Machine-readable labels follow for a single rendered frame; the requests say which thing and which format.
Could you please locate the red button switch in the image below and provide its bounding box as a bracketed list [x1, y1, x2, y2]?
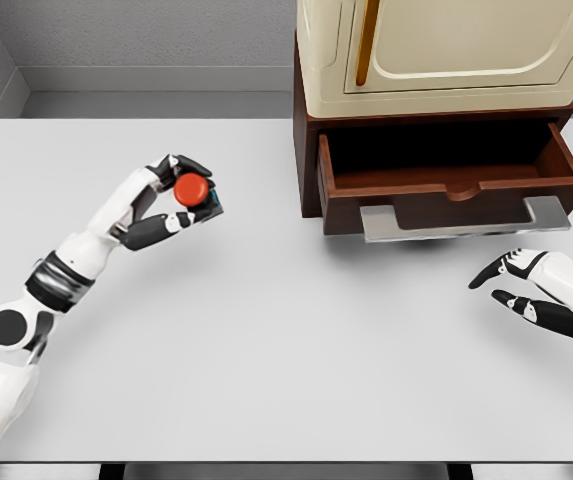
[173, 173, 226, 219]

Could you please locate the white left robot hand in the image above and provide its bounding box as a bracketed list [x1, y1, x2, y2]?
[80, 153, 226, 252]

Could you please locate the silver drawer handle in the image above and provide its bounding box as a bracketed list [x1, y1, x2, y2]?
[359, 195, 572, 245]

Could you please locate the cream cabinet with door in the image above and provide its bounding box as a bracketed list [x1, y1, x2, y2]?
[295, 0, 573, 121]

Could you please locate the brown wooden drawer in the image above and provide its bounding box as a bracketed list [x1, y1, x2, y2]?
[317, 119, 573, 237]

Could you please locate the brown wooden cabinet base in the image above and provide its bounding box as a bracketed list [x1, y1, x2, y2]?
[292, 29, 573, 219]

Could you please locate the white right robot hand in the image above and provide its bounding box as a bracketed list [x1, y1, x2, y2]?
[467, 247, 573, 342]

